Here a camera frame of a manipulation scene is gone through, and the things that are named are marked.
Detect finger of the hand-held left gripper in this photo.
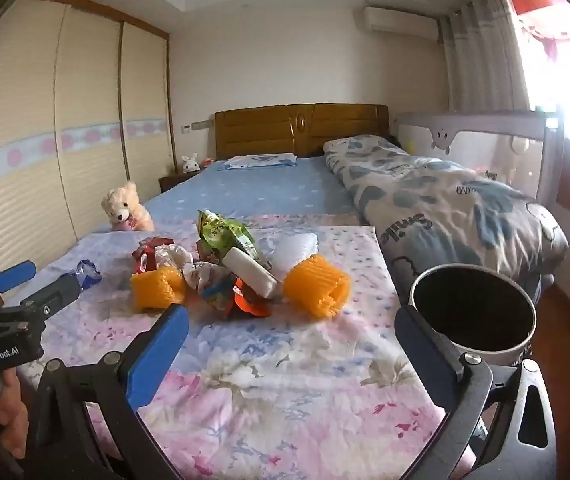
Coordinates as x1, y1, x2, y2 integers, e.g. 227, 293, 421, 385
0, 260, 36, 297
19, 271, 84, 322

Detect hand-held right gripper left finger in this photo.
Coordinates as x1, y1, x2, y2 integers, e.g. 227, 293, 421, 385
24, 304, 191, 480

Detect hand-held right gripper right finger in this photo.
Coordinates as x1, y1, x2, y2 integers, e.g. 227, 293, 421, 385
394, 305, 561, 480

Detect blue foil wrapper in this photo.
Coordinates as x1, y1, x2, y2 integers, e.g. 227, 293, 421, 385
74, 259, 102, 291

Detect white round trash bin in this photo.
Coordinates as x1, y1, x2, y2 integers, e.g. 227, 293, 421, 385
409, 262, 537, 369

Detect red snack wrapper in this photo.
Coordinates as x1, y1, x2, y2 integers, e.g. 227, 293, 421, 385
132, 236, 176, 274

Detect green spouted pouch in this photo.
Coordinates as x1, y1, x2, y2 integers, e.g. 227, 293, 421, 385
195, 208, 262, 267

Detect orange foam fruit net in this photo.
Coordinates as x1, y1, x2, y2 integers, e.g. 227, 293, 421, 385
130, 266, 187, 311
283, 254, 352, 319

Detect colourful snack wrapper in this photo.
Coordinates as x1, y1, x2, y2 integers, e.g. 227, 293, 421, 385
200, 280, 238, 312

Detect crumpled white tissue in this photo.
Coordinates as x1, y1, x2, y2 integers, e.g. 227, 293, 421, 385
157, 244, 194, 274

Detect orange-red foil wrapper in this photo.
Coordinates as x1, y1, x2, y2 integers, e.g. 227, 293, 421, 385
225, 280, 274, 320

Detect cream teddy bear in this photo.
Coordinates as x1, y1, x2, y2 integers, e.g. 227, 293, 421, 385
101, 181, 156, 234

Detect pink floral blanket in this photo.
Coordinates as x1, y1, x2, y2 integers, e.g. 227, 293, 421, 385
2, 212, 472, 480

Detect white plastic packet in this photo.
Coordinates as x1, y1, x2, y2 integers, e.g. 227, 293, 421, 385
222, 247, 279, 297

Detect beige sliding-door wardrobe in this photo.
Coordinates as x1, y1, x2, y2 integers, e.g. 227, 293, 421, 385
0, 0, 171, 281

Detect grey quilt with blue patches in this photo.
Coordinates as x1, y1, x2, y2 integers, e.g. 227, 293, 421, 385
322, 134, 569, 307

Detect dark wooden nightstand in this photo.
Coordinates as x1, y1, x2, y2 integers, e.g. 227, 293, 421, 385
158, 172, 192, 194

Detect white foam fruit net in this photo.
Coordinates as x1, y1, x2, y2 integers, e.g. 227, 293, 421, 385
269, 231, 319, 274

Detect bed with blue sheet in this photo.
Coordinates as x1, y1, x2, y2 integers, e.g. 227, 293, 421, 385
141, 156, 368, 228

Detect blue and white pillow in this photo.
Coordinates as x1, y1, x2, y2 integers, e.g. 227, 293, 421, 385
217, 154, 299, 171

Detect grey white crib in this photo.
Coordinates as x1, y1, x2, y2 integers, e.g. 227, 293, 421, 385
394, 110, 564, 207

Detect brown wooden headboard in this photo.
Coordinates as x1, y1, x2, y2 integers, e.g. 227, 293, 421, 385
214, 103, 390, 161

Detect grey striped curtain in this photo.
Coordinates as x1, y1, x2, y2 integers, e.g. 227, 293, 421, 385
437, 0, 532, 114

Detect red window hanging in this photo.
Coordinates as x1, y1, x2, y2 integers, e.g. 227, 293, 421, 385
509, 0, 570, 61

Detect white wall air conditioner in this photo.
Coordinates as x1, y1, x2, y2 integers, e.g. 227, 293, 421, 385
363, 6, 439, 39

